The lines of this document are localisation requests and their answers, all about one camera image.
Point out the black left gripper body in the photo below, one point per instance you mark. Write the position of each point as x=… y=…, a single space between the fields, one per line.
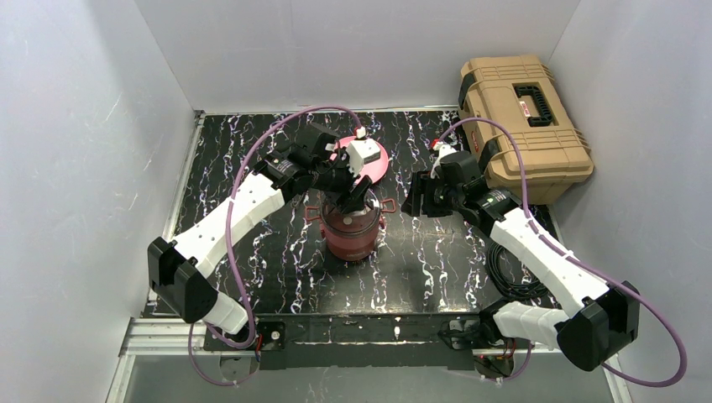
x=349 y=185

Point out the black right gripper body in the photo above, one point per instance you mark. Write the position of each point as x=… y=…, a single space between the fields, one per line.
x=429 y=193

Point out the clear round lid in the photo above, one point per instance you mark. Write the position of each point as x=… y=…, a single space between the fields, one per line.
x=352 y=224

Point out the red steel lunch bowl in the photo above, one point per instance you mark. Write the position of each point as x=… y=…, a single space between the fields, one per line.
x=350 y=249
x=388 y=205

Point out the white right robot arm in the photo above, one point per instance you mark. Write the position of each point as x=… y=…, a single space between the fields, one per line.
x=594 y=320

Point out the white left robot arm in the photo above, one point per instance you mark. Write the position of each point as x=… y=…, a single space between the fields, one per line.
x=179 y=268

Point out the tan plastic tool case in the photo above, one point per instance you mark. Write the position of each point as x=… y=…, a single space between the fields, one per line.
x=518 y=129

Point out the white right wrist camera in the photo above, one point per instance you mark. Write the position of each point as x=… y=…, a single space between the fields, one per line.
x=440 y=150

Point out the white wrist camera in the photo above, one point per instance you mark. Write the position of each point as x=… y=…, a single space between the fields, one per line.
x=360 y=152
x=440 y=150

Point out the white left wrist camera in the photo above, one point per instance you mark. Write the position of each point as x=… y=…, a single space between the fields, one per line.
x=360 y=152

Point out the aluminium front frame rail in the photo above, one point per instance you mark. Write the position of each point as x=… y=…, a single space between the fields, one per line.
x=340 y=359

